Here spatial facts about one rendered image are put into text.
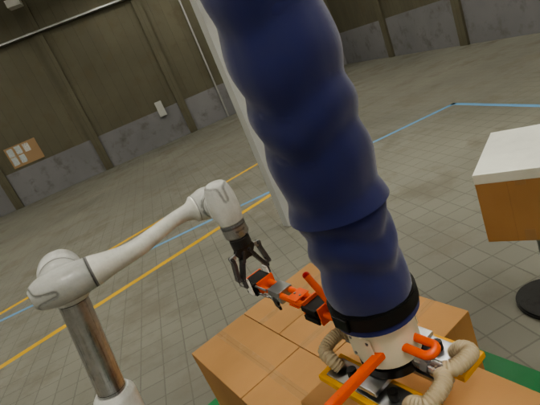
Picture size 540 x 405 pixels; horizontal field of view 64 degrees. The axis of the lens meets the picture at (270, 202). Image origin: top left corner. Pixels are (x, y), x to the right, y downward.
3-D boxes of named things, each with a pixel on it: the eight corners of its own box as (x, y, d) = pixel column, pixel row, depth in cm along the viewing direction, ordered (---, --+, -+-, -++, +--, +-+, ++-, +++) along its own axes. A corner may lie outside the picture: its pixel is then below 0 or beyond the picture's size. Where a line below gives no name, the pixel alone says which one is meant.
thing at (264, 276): (276, 283, 162) (272, 272, 160) (261, 295, 158) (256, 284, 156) (263, 278, 168) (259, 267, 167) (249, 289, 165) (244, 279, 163)
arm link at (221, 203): (250, 216, 150) (235, 210, 162) (232, 176, 145) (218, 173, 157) (223, 231, 146) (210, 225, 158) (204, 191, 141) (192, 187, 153)
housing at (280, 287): (296, 293, 151) (292, 283, 149) (282, 305, 147) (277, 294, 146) (284, 288, 156) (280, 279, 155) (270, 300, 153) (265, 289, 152)
